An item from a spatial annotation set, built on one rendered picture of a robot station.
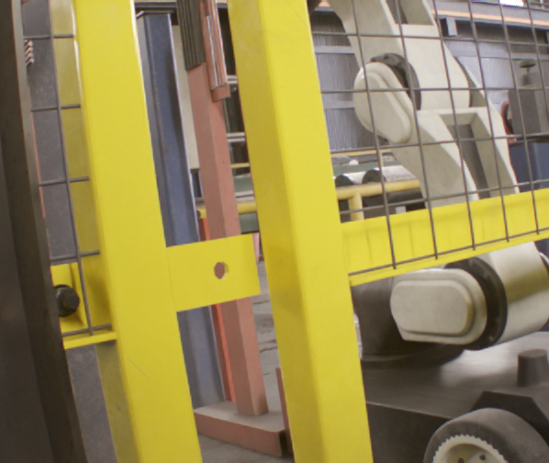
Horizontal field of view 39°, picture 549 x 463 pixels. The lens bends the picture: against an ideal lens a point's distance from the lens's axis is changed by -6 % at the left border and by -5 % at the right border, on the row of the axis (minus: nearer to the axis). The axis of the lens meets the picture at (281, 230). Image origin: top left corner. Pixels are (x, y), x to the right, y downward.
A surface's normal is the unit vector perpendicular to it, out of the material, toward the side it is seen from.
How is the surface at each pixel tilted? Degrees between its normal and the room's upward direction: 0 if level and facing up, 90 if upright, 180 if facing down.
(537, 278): 74
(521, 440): 37
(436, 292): 90
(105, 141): 90
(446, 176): 109
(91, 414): 90
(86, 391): 90
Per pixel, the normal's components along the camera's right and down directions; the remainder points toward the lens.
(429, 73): 0.41, -0.40
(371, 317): -0.86, 0.14
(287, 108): 0.58, -0.07
